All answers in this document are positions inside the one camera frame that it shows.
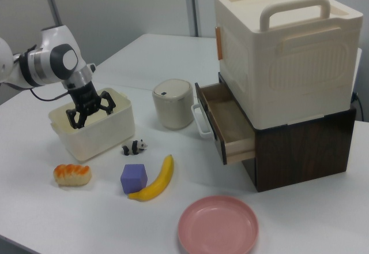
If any large cream storage box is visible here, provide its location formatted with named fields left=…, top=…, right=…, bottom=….
left=213, top=0, right=364, bottom=129

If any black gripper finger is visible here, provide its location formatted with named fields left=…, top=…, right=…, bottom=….
left=97, top=90, right=117, bottom=117
left=65, top=108, right=89, bottom=130

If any purple foam cube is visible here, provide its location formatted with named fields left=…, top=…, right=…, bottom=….
left=120, top=163, right=149, bottom=195

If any toy bread roll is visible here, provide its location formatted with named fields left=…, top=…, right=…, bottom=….
left=52, top=163, right=93, bottom=187

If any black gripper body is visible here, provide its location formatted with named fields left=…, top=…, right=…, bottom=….
left=66, top=81, right=102, bottom=115

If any beige small trash can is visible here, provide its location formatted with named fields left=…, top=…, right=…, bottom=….
left=152, top=78, right=194, bottom=130

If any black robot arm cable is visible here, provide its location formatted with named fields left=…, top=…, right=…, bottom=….
left=28, top=87, right=72, bottom=102

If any yellow toy banana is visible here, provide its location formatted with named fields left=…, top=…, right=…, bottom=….
left=127, top=154, right=175, bottom=201

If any black power cable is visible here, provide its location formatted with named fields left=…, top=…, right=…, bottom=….
left=351, top=91, right=364, bottom=119

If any cream plastic box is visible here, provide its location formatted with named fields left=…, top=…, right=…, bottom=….
left=47, top=87, right=137, bottom=163

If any pink plastic plate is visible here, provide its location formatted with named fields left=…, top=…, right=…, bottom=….
left=177, top=195, right=259, bottom=254

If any wooden drawer with white handle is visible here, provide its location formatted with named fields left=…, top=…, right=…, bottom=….
left=190, top=81, right=256, bottom=166

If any panda toy figure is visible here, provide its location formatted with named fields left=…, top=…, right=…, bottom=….
left=121, top=139, right=149, bottom=156

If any dark wooden drawer cabinet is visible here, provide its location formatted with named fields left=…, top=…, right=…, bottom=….
left=217, top=72, right=357, bottom=193

